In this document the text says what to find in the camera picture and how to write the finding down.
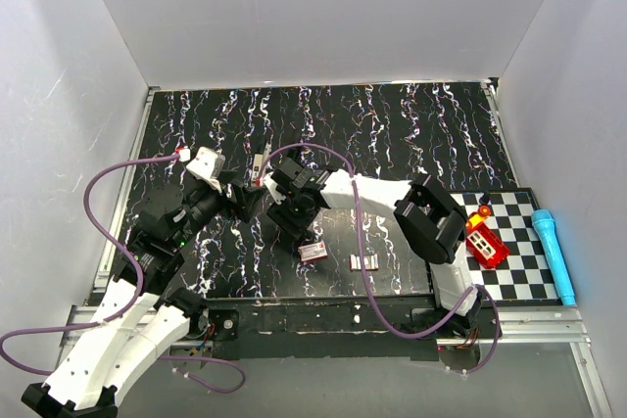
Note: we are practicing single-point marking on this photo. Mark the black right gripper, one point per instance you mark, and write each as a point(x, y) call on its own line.
point(278, 213)

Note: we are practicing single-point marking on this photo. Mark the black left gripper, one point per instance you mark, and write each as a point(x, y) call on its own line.
point(245, 197)

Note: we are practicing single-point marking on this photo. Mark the white red staple box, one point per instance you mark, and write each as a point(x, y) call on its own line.
point(312, 251)

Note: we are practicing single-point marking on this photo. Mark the staple box tray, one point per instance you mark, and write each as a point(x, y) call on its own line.
point(370, 262)

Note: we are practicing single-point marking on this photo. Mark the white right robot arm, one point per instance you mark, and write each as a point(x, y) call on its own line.
point(431, 220)

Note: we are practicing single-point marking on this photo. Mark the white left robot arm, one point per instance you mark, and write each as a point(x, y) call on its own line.
point(133, 325)

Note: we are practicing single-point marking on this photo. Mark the black chess pawn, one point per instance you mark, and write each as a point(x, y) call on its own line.
point(485, 199)

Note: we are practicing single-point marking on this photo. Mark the red yellow toy vehicle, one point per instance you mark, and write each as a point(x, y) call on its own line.
point(487, 248)

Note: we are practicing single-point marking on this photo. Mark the black white checkerboard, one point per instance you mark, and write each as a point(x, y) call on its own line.
point(524, 277)

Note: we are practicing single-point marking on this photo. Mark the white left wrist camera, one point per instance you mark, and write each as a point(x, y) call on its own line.
point(207, 166)

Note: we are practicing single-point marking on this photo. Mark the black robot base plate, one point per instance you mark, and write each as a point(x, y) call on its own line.
point(325, 327)

